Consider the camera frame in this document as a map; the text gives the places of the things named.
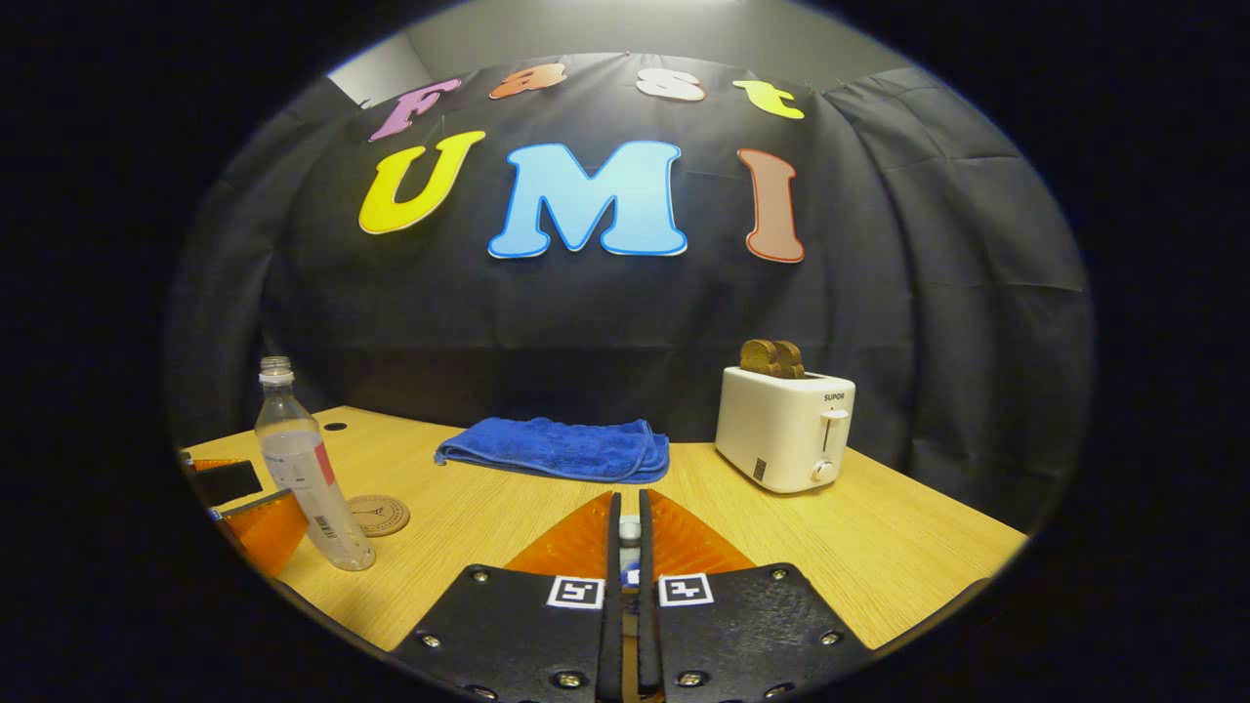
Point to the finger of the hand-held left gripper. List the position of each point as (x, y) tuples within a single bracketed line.
[(264, 532), (225, 481)]

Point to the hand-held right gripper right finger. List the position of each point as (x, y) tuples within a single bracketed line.
[(742, 625)]

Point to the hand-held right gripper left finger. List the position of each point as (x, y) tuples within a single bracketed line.
[(508, 625)]

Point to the clear plastic water bottle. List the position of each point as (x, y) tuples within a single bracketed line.
[(308, 469)]

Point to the round brown coaster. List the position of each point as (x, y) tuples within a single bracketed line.
[(383, 513)]

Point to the white teacup lid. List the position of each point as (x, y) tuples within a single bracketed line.
[(630, 530)]

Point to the blue folded towel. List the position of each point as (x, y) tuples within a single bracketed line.
[(557, 449)]

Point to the white toaster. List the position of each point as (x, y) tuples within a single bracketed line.
[(771, 430)]

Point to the brown bread slice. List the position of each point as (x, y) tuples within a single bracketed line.
[(757, 356), (791, 359)]

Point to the black backdrop cloth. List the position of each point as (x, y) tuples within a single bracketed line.
[(879, 293)]

